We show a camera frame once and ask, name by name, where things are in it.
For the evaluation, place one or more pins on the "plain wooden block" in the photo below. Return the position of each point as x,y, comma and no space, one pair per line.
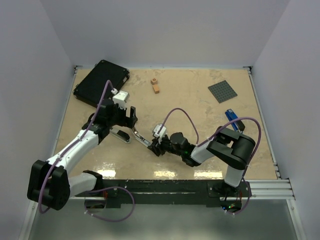
156,88

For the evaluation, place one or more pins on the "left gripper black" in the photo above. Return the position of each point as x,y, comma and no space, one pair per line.
129,121

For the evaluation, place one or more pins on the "blue stapler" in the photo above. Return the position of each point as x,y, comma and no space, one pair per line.
237,126

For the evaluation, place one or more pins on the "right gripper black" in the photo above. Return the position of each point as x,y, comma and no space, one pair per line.
154,149

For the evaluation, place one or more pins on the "black hard case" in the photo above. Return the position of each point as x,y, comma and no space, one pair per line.
90,89

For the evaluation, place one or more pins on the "wooden cube with circle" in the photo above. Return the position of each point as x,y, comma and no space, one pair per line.
154,81

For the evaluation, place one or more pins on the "grey studded baseplate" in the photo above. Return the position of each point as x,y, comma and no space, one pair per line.
222,91

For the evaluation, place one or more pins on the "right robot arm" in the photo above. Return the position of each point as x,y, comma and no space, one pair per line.
231,147

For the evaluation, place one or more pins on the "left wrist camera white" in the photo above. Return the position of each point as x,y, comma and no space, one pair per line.
120,98

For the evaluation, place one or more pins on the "grey metal stapler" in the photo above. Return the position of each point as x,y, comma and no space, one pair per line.
121,135

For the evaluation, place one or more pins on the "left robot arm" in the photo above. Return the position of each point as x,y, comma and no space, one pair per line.
49,181

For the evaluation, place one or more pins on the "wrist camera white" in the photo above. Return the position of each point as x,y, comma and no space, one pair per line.
120,98
159,131

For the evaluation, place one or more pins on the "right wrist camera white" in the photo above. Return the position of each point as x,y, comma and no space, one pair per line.
159,131

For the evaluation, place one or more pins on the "aluminium frame rail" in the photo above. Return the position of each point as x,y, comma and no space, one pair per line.
280,189

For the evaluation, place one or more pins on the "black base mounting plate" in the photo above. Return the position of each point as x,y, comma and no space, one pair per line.
210,193

